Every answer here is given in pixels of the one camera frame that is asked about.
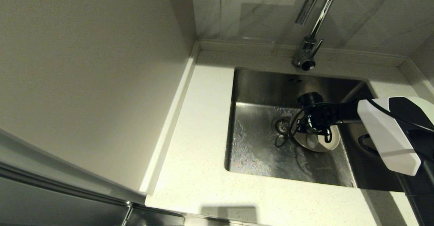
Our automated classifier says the stainless steel sink basin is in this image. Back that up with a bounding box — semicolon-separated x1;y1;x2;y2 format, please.
224;67;404;192

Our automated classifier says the chrome gooseneck faucet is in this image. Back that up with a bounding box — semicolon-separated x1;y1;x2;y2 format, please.
291;0;340;71

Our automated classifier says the white ceramic spoon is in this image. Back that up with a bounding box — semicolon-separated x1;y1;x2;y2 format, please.
306;134;320;149

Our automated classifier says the grey metal cabinet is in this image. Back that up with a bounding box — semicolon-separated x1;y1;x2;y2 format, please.
0;128;186;226

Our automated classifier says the round metal drain strainer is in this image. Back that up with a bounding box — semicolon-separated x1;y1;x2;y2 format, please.
272;116;293;138

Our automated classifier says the cream round plate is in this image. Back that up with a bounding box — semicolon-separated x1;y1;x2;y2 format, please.
289;112;340;153

